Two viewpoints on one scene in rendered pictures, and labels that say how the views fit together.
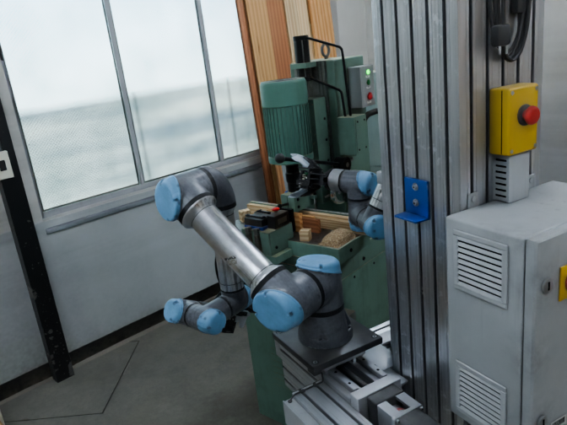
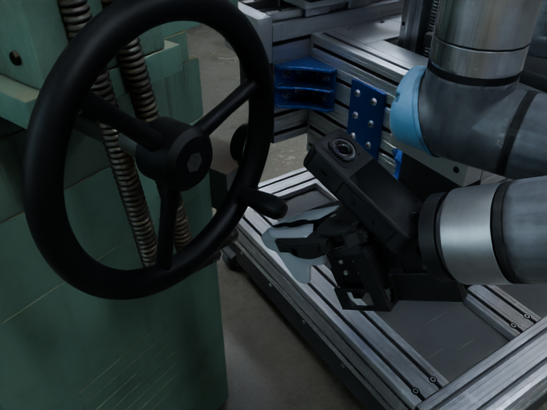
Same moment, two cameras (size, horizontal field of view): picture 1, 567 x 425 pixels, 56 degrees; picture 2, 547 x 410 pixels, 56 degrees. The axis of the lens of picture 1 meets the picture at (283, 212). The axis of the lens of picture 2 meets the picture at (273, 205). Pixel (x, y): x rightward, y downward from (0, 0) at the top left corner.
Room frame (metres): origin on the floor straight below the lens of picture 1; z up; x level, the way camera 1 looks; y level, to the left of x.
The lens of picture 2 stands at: (1.74, 0.59, 1.05)
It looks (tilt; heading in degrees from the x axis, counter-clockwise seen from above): 36 degrees down; 265
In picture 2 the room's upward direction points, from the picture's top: straight up
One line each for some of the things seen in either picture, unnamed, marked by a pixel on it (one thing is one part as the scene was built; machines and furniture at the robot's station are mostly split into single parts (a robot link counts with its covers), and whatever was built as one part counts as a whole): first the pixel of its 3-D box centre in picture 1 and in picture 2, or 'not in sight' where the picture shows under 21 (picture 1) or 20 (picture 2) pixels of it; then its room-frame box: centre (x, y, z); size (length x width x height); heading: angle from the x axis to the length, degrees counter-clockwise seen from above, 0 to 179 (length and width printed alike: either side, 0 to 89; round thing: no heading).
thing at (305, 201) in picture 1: (299, 200); not in sight; (2.05, -0.07, 0.99); 0.14 x 0.07 x 0.09; 138
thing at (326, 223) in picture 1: (315, 221); not in sight; (1.98, -0.12, 0.92); 0.58 x 0.02 x 0.04; 48
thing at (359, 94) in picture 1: (361, 86); not in sight; (2.19, -0.37, 1.40); 0.10 x 0.06 x 0.16; 138
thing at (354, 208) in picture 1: (362, 214); not in sight; (1.61, -0.25, 1.05); 0.11 x 0.08 x 0.11; 9
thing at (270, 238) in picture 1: (267, 236); (56, 7); (1.89, 0.07, 0.92); 0.15 x 0.13 x 0.09; 48
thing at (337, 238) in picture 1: (337, 234); not in sight; (1.81, -0.19, 0.92); 0.14 x 0.09 x 0.04; 138
